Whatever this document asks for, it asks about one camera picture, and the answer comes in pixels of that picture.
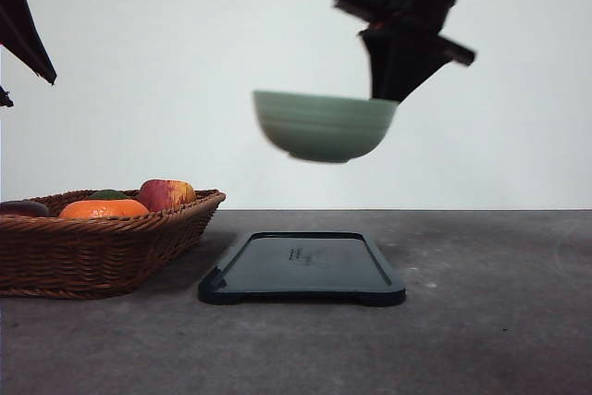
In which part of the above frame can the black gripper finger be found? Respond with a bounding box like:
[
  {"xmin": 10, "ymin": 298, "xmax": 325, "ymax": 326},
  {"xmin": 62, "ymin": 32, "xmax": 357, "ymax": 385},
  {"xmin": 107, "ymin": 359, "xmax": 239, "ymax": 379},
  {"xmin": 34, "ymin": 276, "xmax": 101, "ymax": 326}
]
[
  {"xmin": 358, "ymin": 25, "xmax": 475, "ymax": 103},
  {"xmin": 0, "ymin": 0, "xmax": 56, "ymax": 86}
]

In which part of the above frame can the green ceramic bowl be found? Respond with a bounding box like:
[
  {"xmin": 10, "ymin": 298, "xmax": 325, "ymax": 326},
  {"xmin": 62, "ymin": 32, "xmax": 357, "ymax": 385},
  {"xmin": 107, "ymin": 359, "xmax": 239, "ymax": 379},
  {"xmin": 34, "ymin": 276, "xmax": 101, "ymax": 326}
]
[{"xmin": 253, "ymin": 90, "xmax": 399, "ymax": 163}]

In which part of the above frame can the brown wicker basket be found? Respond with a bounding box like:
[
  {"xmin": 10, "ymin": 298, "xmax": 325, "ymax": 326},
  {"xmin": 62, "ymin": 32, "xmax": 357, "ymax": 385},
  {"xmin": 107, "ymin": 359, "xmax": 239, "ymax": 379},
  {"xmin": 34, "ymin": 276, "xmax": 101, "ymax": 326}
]
[{"xmin": 0, "ymin": 189, "xmax": 227, "ymax": 300}]

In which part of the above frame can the dark purple fruit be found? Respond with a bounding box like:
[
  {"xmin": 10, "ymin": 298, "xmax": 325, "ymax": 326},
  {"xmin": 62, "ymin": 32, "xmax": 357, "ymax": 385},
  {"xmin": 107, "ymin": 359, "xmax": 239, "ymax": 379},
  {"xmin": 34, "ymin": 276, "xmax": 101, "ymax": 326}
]
[{"xmin": 0, "ymin": 199, "xmax": 50, "ymax": 218}]

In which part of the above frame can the green avocado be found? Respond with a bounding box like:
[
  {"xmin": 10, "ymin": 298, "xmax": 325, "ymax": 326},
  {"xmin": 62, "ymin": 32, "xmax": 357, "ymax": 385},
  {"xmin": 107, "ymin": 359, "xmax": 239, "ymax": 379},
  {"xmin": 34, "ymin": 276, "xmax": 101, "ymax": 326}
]
[{"xmin": 88, "ymin": 190, "xmax": 129, "ymax": 200}]

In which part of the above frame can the orange mandarin fruit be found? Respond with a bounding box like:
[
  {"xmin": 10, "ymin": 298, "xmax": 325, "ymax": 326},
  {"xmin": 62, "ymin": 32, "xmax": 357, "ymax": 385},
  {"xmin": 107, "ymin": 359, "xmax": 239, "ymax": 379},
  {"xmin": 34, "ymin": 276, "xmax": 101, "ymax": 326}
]
[{"xmin": 58, "ymin": 199, "xmax": 150, "ymax": 218}]

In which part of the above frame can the red yellow apple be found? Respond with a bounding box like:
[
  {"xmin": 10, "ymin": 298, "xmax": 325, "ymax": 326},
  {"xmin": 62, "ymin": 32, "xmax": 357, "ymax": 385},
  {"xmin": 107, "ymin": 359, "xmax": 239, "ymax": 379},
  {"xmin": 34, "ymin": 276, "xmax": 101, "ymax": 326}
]
[{"xmin": 139, "ymin": 179, "xmax": 196, "ymax": 212}]

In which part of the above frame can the black rectangular tray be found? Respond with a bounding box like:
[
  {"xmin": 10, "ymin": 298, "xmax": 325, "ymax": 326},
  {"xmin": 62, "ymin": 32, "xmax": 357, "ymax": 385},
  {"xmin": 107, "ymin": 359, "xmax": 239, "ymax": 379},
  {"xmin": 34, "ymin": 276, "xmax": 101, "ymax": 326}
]
[{"xmin": 198, "ymin": 231, "xmax": 406, "ymax": 306}]

